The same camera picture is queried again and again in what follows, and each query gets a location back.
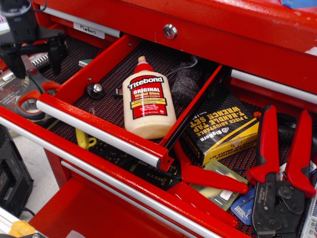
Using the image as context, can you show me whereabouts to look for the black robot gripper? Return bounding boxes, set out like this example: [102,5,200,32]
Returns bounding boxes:
[0,0,67,79]

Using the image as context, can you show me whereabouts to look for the red grey handled scissors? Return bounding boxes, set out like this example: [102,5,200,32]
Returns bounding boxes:
[16,55,60,120]

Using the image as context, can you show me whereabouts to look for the red small upper drawer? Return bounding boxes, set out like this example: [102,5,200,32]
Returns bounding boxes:
[37,35,223,171]

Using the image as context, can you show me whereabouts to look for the silver drawer lock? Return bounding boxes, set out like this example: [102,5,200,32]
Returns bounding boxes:
[163,24,178,39]

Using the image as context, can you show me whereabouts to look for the red wide tool drawer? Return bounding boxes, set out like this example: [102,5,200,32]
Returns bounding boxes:
[1,24,317,238]

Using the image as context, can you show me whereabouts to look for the silver ridged utility tool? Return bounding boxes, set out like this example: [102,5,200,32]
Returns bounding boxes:
[0,53,52,84]

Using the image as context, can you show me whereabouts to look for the clear plastic bit case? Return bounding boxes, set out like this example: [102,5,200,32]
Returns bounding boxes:
[0,76,54,114]

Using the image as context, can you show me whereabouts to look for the small green white box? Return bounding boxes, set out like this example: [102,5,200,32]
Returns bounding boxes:
[78,59,93,67]

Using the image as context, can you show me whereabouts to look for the white Markers label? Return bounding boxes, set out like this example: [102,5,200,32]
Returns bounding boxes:
[73,22,105,39]

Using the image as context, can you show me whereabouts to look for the black knob with silver screw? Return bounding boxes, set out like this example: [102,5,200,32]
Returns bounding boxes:
[86,83,105,99]

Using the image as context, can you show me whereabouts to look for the Titebond wood glue bottle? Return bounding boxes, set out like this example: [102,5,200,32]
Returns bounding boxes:
[122,56,176,140]

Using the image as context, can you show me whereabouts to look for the black equipment box on floor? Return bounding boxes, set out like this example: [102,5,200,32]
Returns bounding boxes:
[0,125,34,217]

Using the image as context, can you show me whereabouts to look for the black steel wool roll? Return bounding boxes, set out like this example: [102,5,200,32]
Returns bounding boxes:
[171,68,202,107]

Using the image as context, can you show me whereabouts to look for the red tool chest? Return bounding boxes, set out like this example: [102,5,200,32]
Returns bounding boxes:
[21,0,317,238]

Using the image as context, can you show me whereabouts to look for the black yellow tap wrench box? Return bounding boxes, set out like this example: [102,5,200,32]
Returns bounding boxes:
[182,85,259,166]

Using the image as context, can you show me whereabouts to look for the clear case under pliers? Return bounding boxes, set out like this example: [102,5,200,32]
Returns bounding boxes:
[190,160,248,211]

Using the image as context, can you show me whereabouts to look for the blue drill bit package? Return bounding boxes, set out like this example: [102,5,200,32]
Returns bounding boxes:
[230,188,255,225]

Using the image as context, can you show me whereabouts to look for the yellow handled tool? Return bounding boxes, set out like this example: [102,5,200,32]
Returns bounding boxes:
[75,128,97,150]

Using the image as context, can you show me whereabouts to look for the red handled wire stripper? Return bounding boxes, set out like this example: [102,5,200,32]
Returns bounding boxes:
[88,137,248,193]

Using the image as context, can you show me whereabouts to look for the red handled crimping pliers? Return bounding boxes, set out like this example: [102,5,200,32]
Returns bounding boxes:
[246,105,316,238]

